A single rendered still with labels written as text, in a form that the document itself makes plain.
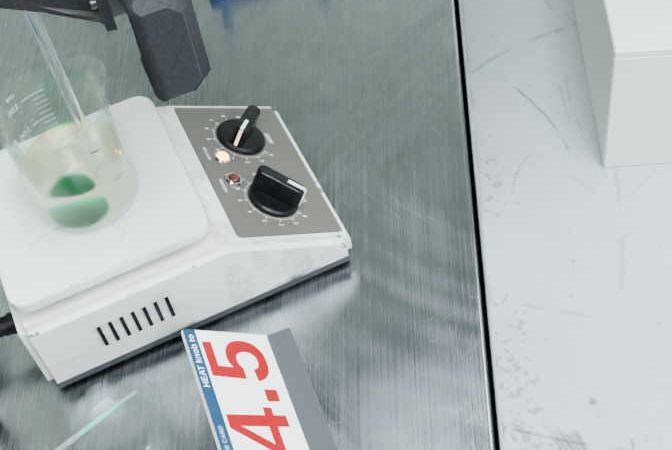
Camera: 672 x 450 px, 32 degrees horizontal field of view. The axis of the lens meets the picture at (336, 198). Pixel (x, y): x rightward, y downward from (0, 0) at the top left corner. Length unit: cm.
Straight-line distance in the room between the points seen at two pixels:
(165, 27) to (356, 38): 38
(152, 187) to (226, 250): 6
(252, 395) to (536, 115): 28
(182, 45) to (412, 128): 32
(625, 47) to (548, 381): 20
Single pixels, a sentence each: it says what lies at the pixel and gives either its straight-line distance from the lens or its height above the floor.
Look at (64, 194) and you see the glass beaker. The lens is 64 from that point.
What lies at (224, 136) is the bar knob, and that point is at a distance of 73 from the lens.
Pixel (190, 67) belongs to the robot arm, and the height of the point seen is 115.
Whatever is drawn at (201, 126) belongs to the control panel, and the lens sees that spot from 74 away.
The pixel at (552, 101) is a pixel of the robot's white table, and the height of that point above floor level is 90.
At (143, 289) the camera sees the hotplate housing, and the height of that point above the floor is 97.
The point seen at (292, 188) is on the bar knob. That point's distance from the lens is 69.
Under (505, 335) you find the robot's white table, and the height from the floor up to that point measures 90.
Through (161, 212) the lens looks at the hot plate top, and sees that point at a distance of 67.
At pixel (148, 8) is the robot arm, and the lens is 49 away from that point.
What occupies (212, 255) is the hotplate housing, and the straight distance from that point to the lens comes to 67.
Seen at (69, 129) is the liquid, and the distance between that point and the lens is 68.
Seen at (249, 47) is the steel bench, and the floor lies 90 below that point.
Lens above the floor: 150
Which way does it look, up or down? 52 degrees down
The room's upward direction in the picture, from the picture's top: 11 degrees counter-clockwise
